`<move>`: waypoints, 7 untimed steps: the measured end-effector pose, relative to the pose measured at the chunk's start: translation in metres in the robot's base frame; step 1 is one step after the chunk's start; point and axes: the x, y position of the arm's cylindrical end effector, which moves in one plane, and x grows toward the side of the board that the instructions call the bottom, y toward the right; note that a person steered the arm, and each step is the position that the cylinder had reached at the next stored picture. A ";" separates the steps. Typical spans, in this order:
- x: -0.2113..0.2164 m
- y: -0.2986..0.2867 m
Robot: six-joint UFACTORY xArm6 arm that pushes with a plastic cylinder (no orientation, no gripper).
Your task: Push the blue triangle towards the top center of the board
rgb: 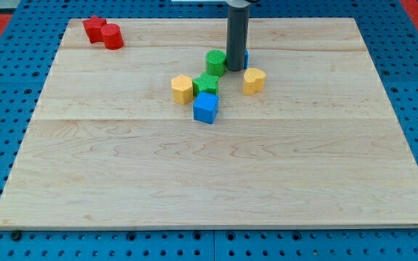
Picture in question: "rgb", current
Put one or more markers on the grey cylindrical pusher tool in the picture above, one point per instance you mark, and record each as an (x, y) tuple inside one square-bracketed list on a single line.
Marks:
[(237, 27)]

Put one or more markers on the red star block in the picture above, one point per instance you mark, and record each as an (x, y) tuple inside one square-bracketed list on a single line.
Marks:
[(92, 27)]

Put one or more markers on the red cylinder block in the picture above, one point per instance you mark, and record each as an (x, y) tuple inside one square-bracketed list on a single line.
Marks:
[(111, 36)]

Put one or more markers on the yellow heart block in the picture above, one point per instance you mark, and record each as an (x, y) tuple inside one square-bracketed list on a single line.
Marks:
[(253, 81)]

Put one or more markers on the blue cube block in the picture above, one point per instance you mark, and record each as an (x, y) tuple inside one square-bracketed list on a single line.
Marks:
[(205, 107)]

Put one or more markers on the blue triangle block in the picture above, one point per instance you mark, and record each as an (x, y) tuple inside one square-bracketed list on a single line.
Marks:
[(246, 62)]

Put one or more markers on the yellow hexagon block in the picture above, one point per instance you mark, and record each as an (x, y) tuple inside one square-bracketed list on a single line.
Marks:
[(182, 88)]

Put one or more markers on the green star block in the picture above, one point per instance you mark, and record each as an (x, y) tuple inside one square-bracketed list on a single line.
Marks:
[(205, 83)]

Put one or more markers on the green cylinder block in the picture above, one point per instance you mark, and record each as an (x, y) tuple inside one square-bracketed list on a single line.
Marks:
[(215, 61)]

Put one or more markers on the wooden board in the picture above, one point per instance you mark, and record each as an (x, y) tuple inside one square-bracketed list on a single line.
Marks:
[(108, 149)]

